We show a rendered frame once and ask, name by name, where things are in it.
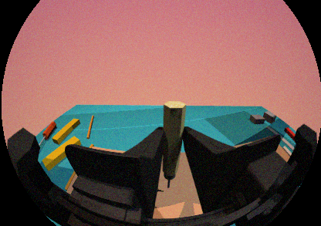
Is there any yellow flat bar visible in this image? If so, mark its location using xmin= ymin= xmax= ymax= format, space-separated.
xmin=52 ymin=119 xmax=80 ymax=144
xmin=43 ymin=137 xmax=81 ymax=171

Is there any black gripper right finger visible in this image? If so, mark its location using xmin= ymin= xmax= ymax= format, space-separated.
xmin=183 ymin=126 xmax=281 ymax=214

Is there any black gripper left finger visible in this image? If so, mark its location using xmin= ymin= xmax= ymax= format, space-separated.
xmin=65 ymin=127 xmax=164 ymax=219

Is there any tan wooden floor panel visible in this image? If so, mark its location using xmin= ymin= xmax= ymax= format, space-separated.
xmin=154 ymin=145 xmax=290 ymax=219

